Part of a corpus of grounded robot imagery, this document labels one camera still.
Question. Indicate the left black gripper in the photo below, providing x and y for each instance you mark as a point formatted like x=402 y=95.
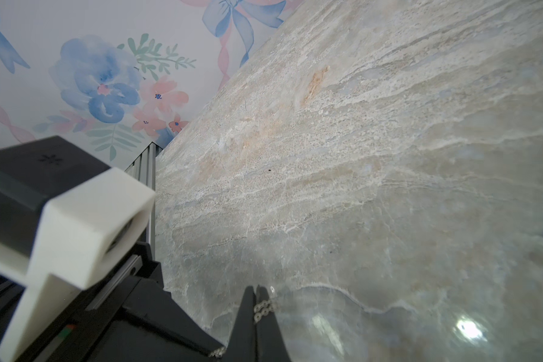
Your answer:
x=128 y=316

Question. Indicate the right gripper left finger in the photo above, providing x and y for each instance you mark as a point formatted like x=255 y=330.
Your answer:
x=242 y=342

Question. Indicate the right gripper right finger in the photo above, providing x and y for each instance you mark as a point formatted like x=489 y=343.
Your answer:
x=270 y=346

